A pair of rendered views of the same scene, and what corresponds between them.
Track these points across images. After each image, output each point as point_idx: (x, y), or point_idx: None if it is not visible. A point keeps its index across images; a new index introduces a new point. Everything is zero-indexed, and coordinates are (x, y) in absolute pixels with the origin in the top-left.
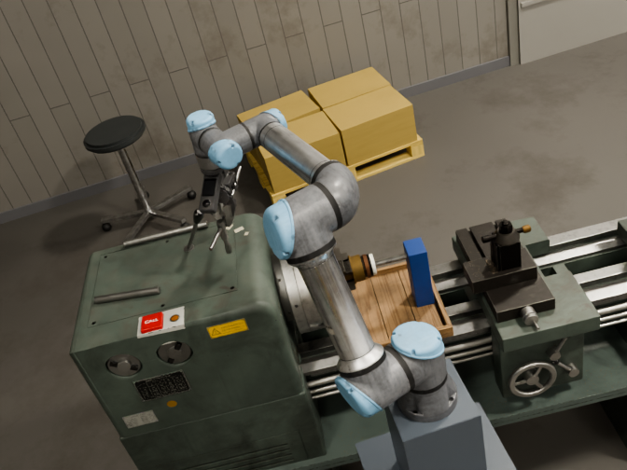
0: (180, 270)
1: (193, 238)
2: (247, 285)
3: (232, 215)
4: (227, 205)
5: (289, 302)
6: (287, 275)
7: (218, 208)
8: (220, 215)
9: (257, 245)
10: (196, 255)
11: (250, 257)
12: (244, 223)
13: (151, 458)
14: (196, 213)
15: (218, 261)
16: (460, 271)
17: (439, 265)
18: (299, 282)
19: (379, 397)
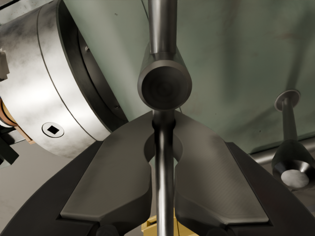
0: (307, 17)
1: (283, 113)
2: None
3: (100, 141)
4: (90, 213)
5: (59, 2)
6: (51, 40)
7: (178, 187)
8: (179, 142)
9: (131, 109)
10: (267, 78)
11: (128, 66)
12: (177, 163)
13: None
14: (308, 171)
15: (206, 53)
16: (4, 132)
17: (22, 138)
18: (32, 33)
19: None
